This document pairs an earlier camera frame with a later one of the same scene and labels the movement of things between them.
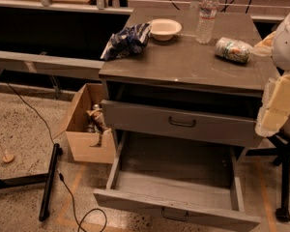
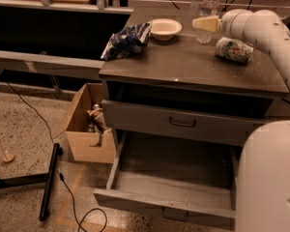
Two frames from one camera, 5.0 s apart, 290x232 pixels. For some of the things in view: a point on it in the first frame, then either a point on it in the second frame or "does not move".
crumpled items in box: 98,124 does not move
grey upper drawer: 182,123 does not move
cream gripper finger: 280,101 to 232,23
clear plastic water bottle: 208,12 does not move
